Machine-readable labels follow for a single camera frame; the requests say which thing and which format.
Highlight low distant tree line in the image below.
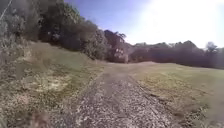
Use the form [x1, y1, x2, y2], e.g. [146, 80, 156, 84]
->
[128, 39, 224, 71]

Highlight gravel track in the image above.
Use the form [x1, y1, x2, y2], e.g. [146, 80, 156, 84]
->
[49, 63, 183, 128]

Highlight wood on slope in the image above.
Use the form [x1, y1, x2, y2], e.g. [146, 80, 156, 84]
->
[0, 0, 130, 64]

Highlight flat grass field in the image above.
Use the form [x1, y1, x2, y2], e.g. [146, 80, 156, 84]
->
[126, 61, 224, 128]

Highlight sloping grass bank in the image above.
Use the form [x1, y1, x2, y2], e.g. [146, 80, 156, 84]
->
[0, 39, 108, 128]

